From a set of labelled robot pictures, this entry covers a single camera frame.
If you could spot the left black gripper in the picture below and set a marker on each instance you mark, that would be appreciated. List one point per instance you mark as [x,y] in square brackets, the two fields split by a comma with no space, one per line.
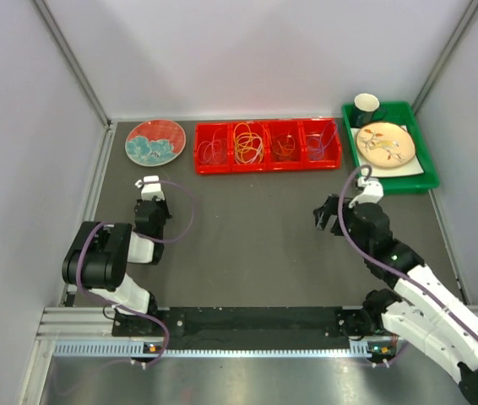
[165,207]

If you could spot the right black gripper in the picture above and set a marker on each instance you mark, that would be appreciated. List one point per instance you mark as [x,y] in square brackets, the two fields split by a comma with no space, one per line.
[323,213]

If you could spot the red four-compartment bin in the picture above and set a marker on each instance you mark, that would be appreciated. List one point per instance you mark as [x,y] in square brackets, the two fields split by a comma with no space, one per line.
[236,147]

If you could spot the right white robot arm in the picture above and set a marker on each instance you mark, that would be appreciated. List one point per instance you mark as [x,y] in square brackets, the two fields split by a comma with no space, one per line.
[415,305]

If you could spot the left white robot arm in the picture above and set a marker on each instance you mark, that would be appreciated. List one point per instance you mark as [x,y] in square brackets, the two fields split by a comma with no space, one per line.
[99,256]

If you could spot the red blue floral plate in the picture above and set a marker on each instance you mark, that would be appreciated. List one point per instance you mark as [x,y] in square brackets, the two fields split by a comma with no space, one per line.
[155,143]

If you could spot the beige bird pattern plate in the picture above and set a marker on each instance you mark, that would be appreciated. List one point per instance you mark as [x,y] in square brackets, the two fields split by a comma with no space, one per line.
[385,145]

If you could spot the white square plate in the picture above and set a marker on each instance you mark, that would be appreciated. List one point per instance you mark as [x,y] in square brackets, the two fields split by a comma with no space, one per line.
[412,168]

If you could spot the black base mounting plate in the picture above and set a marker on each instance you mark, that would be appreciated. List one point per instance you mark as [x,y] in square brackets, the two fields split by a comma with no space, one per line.
[271,328]

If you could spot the white green cup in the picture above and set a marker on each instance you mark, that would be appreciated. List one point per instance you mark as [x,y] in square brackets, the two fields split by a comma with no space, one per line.
[366,109]

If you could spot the green plastic tray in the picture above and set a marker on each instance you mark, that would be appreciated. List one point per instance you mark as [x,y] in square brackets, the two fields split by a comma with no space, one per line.
[400,113]

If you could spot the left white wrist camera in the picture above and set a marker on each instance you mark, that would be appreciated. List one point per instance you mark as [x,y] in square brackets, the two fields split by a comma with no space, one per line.
[150,188]

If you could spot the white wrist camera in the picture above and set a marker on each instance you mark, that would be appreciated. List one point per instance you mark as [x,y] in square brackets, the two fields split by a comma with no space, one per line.
[371,191]
[150,188]

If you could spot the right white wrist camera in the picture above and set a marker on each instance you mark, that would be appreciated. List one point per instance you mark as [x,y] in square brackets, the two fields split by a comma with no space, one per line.
[371,191]

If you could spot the grey slotted cable duct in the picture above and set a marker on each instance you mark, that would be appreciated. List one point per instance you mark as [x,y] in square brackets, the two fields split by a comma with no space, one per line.
[140,350]

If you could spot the aluminium frame left post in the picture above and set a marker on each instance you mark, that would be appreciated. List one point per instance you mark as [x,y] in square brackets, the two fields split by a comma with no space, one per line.
[73,65]

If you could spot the aluminium frame post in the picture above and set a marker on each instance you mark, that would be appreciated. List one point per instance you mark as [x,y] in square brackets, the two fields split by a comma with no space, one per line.
[466,20]
[73,65]

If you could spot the aluminium frame right post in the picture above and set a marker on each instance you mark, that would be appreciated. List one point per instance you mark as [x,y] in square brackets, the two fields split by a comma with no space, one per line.
[466,20]

